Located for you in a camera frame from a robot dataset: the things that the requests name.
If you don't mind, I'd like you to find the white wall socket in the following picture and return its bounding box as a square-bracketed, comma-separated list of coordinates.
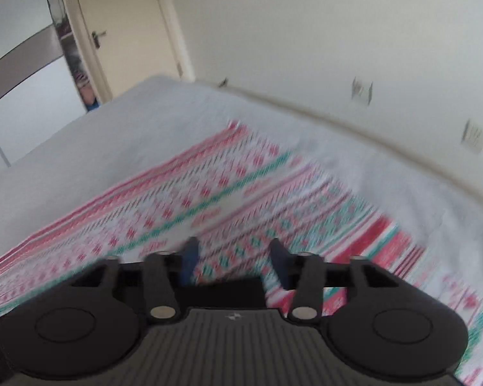
[461, 119, 483, 153]
[352, 77, 374, 106]

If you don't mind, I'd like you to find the white wall socket far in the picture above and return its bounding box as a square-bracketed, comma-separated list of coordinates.
[352, 77, 374, 106]

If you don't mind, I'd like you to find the white grey wardrobe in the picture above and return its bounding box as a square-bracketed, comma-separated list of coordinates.
[0, 0, 87, 173]

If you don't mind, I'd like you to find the cream bedroom door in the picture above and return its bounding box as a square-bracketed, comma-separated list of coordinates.
[63, 0, 195, 103]

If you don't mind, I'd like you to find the red green patterned blanket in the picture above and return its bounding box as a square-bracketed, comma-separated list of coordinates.
[0, 122, 483, 385]

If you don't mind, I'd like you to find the white bed sheet mattress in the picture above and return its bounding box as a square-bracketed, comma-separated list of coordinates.
[0, 77, 483, 293]

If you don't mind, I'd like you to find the dark metal door handle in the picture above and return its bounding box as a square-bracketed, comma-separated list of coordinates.
[91, 31, 107, 49]

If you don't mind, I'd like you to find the white wall socket near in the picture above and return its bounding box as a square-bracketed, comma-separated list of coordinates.
[461, 119, 483, 153]

